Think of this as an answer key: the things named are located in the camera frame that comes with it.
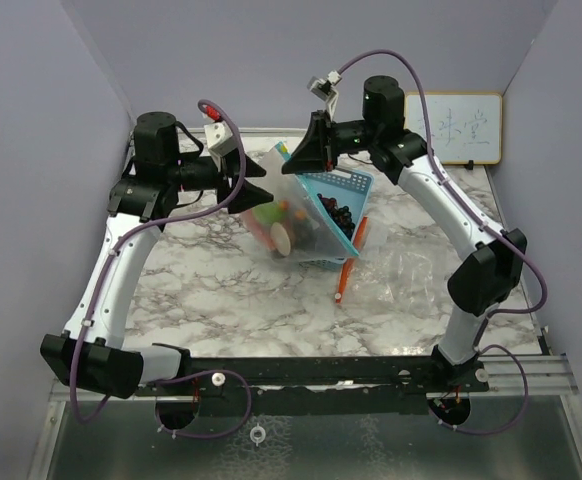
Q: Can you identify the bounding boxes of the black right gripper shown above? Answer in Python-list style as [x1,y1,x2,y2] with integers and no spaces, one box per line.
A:
[282,110,379,174]

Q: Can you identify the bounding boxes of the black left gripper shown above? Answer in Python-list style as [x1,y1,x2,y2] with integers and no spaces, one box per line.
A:
[167,145,274,211]

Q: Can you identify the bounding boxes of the green leaf vegetable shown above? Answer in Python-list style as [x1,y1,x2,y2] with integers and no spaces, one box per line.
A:
[251,202,286,226]

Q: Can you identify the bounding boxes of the blue plastic basket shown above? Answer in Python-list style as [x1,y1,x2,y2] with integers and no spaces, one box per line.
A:
[296,167,374,271]

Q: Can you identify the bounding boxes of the cherry tomatoes with green leaves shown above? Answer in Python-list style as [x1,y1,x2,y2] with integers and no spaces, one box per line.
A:
[278,200,307,222]

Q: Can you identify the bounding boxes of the dark grape bunch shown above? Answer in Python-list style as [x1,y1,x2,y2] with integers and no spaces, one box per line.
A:
[318,194,356,240]

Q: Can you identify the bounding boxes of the beige mushroom slice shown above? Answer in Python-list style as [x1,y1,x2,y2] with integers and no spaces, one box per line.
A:
[269,222,292,257]

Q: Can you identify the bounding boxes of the clear bag blue zipper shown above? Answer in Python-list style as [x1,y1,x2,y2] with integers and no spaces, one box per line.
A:
[240,142,373,267]

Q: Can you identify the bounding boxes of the clear bag orange zipper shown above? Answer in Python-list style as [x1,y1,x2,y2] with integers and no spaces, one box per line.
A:
[334,216,444,314]

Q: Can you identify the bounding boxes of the watermelon slice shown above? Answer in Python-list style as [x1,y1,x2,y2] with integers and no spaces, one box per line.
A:
[251,225,276,251]

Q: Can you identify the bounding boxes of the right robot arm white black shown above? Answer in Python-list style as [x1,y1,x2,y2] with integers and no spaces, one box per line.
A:
[281,72,527,391]

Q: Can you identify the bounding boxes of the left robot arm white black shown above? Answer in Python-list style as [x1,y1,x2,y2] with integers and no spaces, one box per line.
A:
[40,101,273,399]

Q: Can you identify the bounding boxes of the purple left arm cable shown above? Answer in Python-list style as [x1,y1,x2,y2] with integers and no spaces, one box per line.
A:
[68,98,253,441]

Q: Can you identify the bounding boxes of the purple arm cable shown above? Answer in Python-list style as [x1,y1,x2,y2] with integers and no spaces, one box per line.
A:
[68,98,253,441]
[335,48,547,435]

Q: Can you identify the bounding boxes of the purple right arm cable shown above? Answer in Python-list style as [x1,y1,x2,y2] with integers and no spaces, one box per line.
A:
[335,48,547,435]

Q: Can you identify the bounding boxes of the small whiteboard wooden frame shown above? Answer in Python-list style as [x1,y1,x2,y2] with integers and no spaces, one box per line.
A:
[405,92,503,165]

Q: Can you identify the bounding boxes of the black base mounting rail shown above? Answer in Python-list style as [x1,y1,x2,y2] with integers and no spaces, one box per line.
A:
[135,349,489,416]

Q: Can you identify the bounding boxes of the aluminium frame rail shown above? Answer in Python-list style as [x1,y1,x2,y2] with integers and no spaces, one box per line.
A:
[48,355,580,401]

